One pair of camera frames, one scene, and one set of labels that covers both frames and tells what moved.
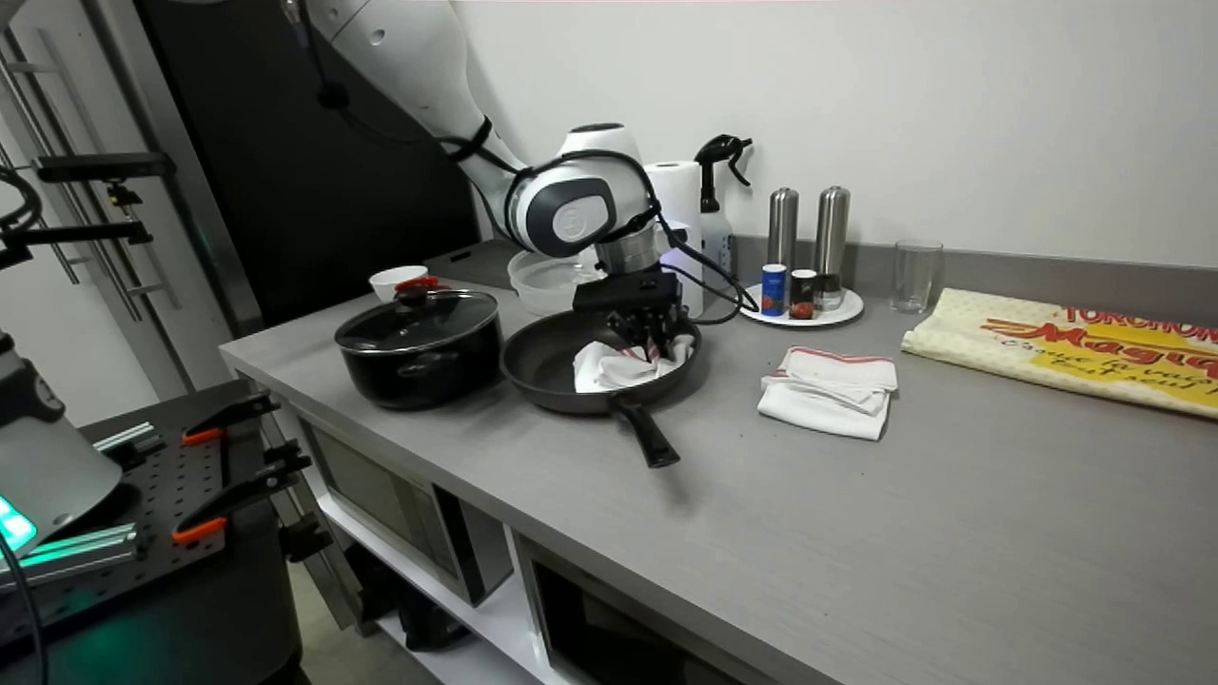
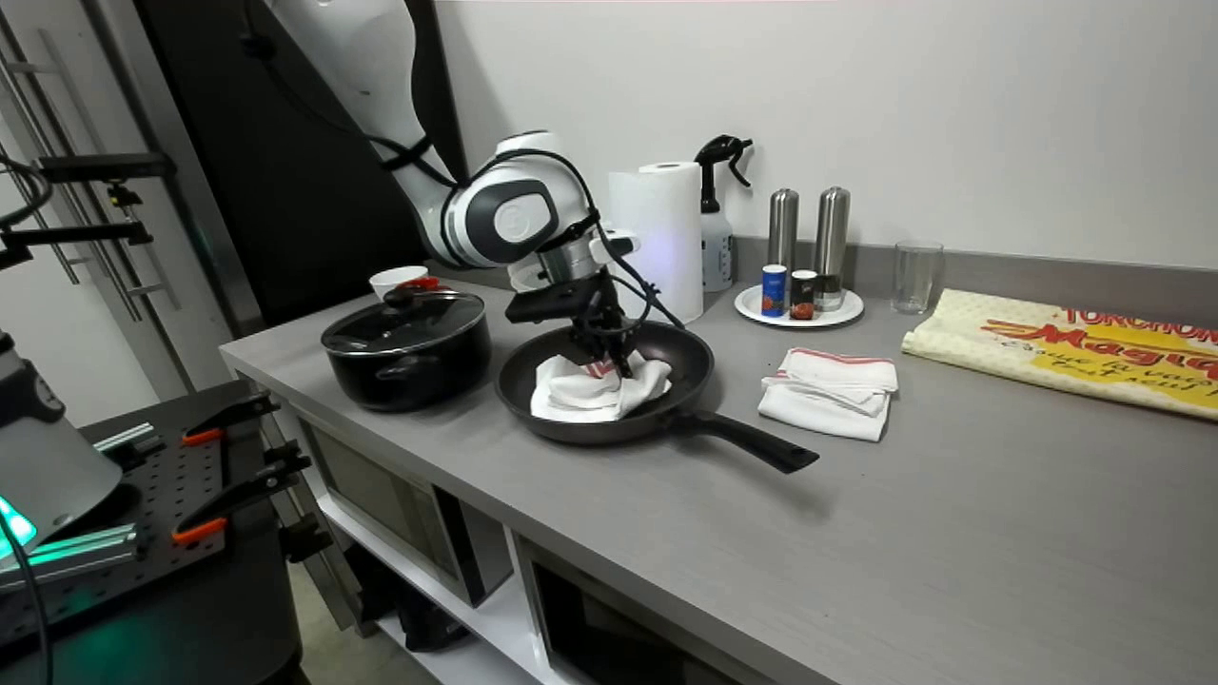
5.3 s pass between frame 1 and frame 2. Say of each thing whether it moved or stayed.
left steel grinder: stayed
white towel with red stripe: stayed
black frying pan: moved
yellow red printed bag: stayed
